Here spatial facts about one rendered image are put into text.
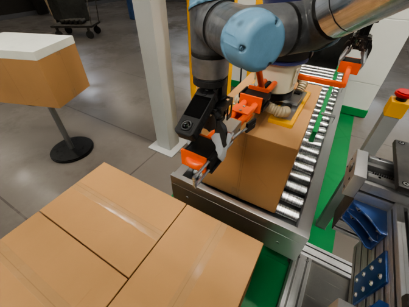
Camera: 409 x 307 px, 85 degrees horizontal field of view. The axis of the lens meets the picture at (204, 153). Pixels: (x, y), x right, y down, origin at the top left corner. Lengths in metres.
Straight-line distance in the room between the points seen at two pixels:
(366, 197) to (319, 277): 0.73
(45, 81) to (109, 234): 1.21
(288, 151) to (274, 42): 0.58
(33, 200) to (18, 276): 1.14
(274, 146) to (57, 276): 0.97
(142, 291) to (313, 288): 0.85
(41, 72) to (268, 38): 1.72
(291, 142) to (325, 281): 0.83
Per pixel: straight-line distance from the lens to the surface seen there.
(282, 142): 0.87
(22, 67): 2.00
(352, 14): 0.37
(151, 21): 1.76
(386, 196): 0.82
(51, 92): 1.96
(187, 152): 0.55
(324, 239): 1.85
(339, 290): 1.48
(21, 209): 2.27
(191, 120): 0.44
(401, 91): 1.28
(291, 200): 1.23
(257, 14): 0.33
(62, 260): 1.15
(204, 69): 0.44
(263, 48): 0.33
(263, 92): 0.87
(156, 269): 1.00
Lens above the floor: 1.46
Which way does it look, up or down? 41 degrees down
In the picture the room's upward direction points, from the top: straight up
